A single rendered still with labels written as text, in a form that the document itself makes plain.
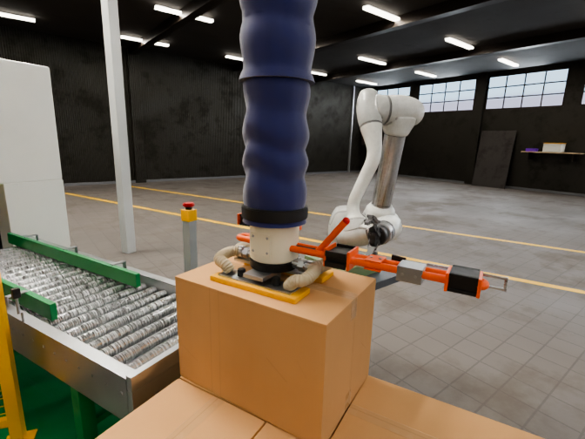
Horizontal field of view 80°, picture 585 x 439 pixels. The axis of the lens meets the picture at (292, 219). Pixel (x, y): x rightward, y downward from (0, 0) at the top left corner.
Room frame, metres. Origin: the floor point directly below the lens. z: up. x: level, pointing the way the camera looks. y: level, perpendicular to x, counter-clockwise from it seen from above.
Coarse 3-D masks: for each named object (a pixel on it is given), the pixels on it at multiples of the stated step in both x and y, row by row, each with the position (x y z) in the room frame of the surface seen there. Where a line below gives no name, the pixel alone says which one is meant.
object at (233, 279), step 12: (216, 276) 1.12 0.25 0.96; (228, 276) 1.11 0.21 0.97; (240, 276) 1.11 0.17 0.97; (276, 276) 1.06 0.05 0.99; (240, 288) 1.06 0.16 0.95; (252, 288) 1.04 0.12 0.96; (264, 288) 1.03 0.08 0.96; (276, 288) 1.02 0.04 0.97; (300, 288) 1.04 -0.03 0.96; (288, 300) 0.97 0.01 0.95
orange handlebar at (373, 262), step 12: (300, 228) 1.40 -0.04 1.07; (240, 240) 1.21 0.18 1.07; (300, 252) 1.08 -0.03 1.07; (312, 252) 1.06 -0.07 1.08; (360, 264) 0.98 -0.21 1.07; (372, 264) 0.97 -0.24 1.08; (384, 264) 0.95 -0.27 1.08; (396, 264) 0.97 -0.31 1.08; (432, 276) 0.88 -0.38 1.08; (444, 276) 0.87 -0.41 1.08
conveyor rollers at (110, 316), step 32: (0, 256) 2.40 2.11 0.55; (32, 256) 2.42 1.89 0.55; (32, 288) 1.87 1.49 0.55; (64, 288) 1.92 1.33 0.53; (96, 288) 1.91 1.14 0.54; (128, 288) 1.91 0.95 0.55; (64, 320) 1.57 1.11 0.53; (96, 320) 1.54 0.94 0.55; (128, 320) 1.58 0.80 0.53; (160, 320) 1.56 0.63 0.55; (128, 352) 1.29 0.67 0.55; (160, 352) 1.31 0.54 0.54
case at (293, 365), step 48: (192, 288) 1.11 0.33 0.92; (336, 288) 1.08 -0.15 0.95; (192, 336) 1.12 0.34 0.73; (240, 336) 1.00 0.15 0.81; (288, 336) 0.91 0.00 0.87; (336, 336) 0.90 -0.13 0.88; (240, 384) 1.00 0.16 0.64; (288, 384) 0.91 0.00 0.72; (336, 384) 0.92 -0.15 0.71; (288, 432) 0.90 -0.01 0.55
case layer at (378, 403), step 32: (192, 384) 1.12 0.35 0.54; (384, 384) 1.14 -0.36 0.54; (128, 416) 0.95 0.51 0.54; (160, 416) 0.96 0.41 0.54; (192, 416) 0.96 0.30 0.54; (224, 416) 0.96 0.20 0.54; (256, 416) 0.97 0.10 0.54; (352, 416) 0.98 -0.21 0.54; (384, 416) 0.98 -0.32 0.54; (416, 416) 0.99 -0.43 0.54; (448, 416) 0.99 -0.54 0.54; (480, 416) 0.99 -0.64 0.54
